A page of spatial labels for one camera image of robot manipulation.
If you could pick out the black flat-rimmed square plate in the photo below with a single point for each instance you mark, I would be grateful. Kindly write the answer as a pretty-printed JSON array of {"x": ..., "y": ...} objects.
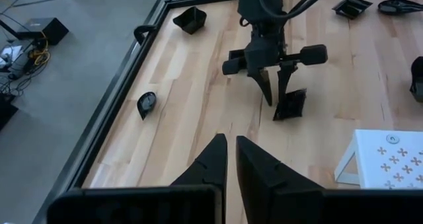
[{"x": 352, "y": 6}]

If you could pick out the black floor case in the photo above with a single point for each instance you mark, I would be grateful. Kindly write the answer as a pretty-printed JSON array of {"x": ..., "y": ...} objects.
[{"x": 6, "y": 113}]

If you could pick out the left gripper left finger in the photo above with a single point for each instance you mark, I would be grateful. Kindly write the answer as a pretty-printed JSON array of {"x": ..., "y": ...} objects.
[{"x": 211, "y": 171}]

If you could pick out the black wavy square mini plate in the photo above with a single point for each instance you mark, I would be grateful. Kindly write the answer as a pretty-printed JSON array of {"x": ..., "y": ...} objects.
[{"x": 418, "y": 82}]

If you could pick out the black teardrop mini plate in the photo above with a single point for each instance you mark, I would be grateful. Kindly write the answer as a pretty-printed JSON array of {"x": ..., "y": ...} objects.
[
  {"x": 147, "y": 103},
  {"x": 400, "y": 6}
]

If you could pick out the white floor device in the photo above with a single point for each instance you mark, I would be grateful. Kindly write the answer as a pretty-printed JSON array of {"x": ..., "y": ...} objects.
[{"x": 8, "y": 53}]

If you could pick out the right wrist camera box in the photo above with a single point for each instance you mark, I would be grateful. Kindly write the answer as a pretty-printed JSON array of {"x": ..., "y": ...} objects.
[{"x": 262, "y": 53}]

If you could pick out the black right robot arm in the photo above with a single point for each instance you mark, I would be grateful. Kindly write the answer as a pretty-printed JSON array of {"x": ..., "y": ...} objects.
[{"x": 261, "y": 2}]

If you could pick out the black floor box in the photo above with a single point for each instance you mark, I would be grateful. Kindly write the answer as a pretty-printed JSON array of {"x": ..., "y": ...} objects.
[{"x": 46, "y": 29}]

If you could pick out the black frame clamp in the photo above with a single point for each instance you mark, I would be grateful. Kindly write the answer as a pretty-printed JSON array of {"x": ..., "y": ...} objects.
[{"x": 140, "y": 30}]

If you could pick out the small black square mini plate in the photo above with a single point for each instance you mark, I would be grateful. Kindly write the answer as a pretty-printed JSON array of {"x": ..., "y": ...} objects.
[{"x": 292, "y": 106}]

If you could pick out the white perforated metal shelf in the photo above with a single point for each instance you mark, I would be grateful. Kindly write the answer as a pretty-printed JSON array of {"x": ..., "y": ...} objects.
[{"x": 396, "y": 158}]

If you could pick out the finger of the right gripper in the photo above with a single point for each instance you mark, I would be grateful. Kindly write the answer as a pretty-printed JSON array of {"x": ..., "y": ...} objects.
[
  {"x": 314, "y": 53},
  {"x": 231, "y": 67}
]

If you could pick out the black deep square mini bowl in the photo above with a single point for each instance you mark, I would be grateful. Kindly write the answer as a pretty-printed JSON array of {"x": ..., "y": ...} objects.
[{"x": 191, "y": 20}]

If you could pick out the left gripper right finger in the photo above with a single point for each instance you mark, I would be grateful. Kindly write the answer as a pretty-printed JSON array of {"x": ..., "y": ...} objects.
[{"x": 264, "y": 191}]

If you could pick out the black aluminium table frame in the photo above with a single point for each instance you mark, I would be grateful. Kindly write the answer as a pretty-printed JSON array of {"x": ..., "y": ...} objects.
[{"x": 107, "y": 118}]

